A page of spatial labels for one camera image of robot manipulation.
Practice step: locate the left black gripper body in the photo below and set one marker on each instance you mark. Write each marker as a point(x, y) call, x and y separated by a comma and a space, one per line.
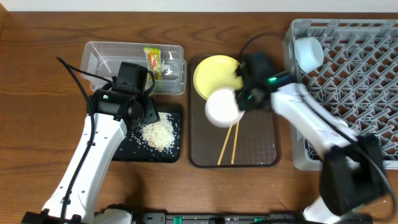
point(148, 111)

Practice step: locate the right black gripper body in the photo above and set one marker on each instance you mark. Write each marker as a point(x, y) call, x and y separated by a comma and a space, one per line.
point(250, 100)

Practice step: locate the rice food scraps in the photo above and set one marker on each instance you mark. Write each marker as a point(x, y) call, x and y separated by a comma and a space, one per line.
point(161, 136)

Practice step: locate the wooden chopstick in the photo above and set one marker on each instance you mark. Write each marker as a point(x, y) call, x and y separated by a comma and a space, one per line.
point(224, 145)
point(235, 143)

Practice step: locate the white bowl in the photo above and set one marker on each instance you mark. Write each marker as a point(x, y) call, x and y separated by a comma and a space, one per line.
point(221, 108)

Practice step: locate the yellow plate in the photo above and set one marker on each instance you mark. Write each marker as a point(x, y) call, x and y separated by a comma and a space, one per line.
point(215, 72)

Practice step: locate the white tissue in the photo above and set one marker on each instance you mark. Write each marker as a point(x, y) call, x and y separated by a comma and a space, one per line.
point(166, 70)

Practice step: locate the green snack wrapper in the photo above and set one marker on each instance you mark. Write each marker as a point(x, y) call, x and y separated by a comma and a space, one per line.
point(154, 62)

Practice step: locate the light blue bowl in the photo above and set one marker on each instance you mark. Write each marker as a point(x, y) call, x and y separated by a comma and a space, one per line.
point(308, 53)

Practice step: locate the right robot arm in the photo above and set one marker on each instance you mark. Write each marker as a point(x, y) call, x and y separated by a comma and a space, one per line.
point(352, 165)

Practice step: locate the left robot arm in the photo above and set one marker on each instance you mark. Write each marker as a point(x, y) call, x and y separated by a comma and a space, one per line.
point(111, 114)

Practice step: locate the clear plastic waste bin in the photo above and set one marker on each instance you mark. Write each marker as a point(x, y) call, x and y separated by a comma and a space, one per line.
point(104, 59)

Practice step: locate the grey dishwasher rack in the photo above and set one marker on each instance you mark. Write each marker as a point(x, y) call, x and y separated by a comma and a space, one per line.
point(357, 81)

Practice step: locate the black plastic tray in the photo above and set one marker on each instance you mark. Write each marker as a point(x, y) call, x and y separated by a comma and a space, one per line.
point(135, 149)

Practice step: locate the brown serving tray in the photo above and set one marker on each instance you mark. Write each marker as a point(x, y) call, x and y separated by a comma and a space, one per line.
point(258, 137)

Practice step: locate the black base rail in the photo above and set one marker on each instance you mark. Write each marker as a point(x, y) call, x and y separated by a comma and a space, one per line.
point(163, 218)

